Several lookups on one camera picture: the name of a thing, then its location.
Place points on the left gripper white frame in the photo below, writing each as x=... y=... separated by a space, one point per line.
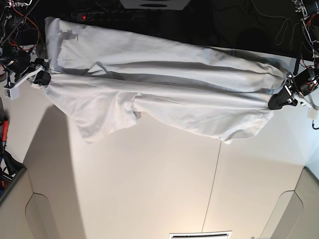
x=296 y=89

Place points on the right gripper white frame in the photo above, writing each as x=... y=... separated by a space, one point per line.
x=21 y=68

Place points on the white t-shirt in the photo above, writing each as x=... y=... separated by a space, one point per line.
x=102 y=77

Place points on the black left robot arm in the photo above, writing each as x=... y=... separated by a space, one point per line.
x=308 y=11

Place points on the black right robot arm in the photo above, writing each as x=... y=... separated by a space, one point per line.
x=15 y=20

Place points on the black bag at left edge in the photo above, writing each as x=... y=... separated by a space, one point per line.
x=11 y=166

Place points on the white floor vent grille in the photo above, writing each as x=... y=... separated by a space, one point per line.
x=210 y=235

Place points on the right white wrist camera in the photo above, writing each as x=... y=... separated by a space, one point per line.
x=11 y=93

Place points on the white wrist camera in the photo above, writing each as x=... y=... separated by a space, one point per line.
x=11 y=93
x=313 y=114

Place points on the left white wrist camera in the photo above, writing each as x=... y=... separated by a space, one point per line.
x=313 y=114

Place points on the red handled tool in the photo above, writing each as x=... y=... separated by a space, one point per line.
x=4 y=124

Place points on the white power strip red switch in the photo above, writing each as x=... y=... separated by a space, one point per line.
x=87 y=16

